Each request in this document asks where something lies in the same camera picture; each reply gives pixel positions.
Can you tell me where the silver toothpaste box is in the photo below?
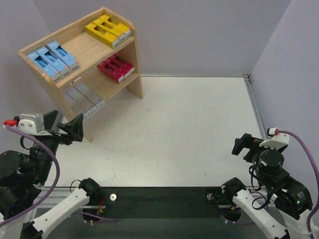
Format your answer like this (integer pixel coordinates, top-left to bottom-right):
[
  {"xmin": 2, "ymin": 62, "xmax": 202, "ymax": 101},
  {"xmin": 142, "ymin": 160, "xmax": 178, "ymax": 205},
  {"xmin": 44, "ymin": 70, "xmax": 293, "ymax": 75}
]
[
  {"xmin": 66, "ymin": 88, "xmax": 98, "ymax": 116},
  {"xmin": 75, "ymin": 82, "xmax": 105, "ymax": 110},
  {"xmin": 70, "ymin": 99, "xmax": 90, "ymax": 122}
]

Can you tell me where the blue toothpaste box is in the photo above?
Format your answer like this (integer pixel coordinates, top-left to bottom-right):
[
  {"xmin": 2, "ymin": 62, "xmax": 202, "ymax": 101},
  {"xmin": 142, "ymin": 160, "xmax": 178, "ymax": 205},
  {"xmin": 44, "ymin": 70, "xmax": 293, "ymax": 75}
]
[
  {"xmin": 47, "ymin": 41, "xmax": 80, "ymax": 72},
  {"xmin": 27, "ymin": 51, "xmax": 62, "ymax": 83},
  {"xmin": 36, "ymin": 46, "xmax": 71, "ymax": 78}
]

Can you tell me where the pink toothpaste box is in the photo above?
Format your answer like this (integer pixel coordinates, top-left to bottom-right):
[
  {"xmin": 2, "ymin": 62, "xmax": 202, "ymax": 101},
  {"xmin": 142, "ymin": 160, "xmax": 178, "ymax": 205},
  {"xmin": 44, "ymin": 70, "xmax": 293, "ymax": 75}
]
[
  {"xmin": 104, "ymin": 58, "xmax": 131, "ymax": 79},
  {"xmin": 110, "ymin": 54, "xmax": 136, "ymax": 74},
  {"xmin": 97, "ymin": 62, "xmax": 125, "ymax": 84}
]

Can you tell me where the yellow toothpaste box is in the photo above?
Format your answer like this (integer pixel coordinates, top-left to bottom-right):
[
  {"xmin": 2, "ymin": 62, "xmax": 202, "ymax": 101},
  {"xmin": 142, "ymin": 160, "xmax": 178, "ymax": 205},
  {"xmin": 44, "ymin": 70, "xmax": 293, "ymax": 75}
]
[
  {"xmin": 93, "ymin": 19, "xmax": 126, "ymax": 43},
  {"xmin": 99, "ymin": 14, "xmax": 132, "ymax": 38},
  {"xmin": 85, "ymin": 23, "xmax": 120, "ymax": 49}
]

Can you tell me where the yellow toothpaste box front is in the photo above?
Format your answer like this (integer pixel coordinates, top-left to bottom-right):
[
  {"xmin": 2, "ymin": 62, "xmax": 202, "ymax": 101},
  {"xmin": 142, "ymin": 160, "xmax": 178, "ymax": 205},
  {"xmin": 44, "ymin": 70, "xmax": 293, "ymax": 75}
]
[{"xmin": 99, "ymin": 14, "xmax": 132, "ymax": 38}]

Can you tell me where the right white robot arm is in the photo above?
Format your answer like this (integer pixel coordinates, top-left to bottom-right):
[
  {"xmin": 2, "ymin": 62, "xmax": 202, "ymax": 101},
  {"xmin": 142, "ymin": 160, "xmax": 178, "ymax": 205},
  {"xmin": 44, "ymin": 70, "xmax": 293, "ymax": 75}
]
[{"xmin": 221, "ymin": 128, "xmax": 319, "ymax": 239}]

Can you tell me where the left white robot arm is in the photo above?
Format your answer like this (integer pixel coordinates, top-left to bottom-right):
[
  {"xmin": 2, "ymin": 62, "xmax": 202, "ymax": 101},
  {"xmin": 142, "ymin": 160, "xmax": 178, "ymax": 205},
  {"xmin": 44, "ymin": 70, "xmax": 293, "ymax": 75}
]
[{"xmin": 0, "ymin": 110, "xmax": 102, "ymax": 239}]

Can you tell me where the wooden two-tier shelf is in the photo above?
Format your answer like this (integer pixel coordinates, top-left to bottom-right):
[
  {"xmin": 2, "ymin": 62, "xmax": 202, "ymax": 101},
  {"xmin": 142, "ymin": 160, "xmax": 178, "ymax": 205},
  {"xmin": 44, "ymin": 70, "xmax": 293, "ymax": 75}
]
[{"xmin": 16, "ymin": 6, "xmax": 144, "ymax": 143}]

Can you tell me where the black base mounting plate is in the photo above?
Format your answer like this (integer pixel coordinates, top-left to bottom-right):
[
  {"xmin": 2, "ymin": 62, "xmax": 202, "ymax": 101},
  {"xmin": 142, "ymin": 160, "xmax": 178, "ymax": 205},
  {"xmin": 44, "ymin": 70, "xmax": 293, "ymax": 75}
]
[{"xmin": 71, "ymin": 187, "xmax": 242, "ymax": 220}]

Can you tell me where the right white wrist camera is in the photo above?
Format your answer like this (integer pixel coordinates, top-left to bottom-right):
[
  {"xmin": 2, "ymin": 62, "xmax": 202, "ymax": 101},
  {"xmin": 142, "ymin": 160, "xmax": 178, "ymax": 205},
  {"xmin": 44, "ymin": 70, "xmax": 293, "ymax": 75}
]
[{"xmin": 259, "ymin": 127, "xmax": 290, "ymax": 150}]

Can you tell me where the aluminium frame rail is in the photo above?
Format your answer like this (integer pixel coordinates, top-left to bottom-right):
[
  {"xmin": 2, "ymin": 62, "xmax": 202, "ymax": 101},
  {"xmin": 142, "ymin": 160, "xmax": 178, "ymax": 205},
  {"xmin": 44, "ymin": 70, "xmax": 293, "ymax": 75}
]
[{"xmin": 28, "ymin": 185, "xmax": 297, "ymax": 209}]

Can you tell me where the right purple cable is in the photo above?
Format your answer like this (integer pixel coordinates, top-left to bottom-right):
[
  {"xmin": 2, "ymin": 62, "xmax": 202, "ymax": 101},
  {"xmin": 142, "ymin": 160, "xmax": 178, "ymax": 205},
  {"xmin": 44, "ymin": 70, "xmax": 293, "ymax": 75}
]
[{"xmin": 276, "ymin": 129, "xmax": 319, "ymax": 239}]

